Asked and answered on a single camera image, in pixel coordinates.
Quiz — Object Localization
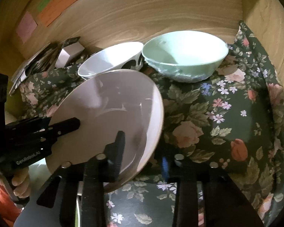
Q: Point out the mint green plate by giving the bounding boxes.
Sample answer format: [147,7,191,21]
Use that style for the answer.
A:
[21,162,85,226]

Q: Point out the left hand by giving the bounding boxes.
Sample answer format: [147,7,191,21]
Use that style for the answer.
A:
[0,167,31,198]

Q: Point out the floral tablecloth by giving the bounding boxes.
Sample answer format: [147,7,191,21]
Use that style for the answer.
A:
[20,21,284,226]

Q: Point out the stack of white papers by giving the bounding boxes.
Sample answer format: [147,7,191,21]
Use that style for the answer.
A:
[9,36,81,96]

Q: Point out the pink sticky note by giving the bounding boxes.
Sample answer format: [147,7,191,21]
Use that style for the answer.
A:
[15,11,38,43]

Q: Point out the white bowl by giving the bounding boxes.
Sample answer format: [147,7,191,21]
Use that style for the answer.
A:
[77,42,144,79]

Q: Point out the mint green bowl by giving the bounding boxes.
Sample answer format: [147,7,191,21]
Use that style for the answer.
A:
[141,30,229,83]

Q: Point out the pink bowl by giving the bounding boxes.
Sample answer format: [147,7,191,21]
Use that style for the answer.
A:
[46,69,164,192]

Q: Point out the small white box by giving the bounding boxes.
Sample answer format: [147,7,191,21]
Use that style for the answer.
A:
[55,42,85,68]

